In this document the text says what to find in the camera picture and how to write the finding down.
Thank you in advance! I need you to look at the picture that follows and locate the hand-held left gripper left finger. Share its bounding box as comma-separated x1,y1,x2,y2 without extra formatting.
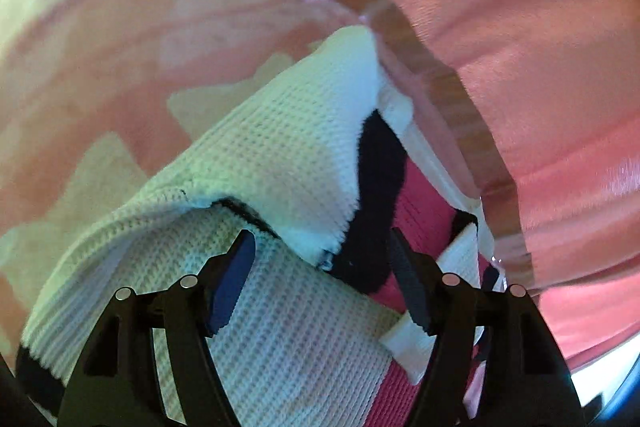
59,229,257,427

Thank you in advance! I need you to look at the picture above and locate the pink patterned blanket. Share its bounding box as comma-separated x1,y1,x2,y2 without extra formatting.
0,0,381,413

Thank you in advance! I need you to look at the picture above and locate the wooden bed frame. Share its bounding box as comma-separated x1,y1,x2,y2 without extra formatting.
165,0,538,295

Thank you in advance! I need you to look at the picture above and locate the pink cloth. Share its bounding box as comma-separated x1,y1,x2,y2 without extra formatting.
300,0,640,370

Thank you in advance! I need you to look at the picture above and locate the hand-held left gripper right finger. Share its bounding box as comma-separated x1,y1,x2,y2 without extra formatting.
389,227,587,427

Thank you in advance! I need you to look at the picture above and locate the white knit sweater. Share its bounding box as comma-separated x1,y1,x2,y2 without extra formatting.
15,27,506,427

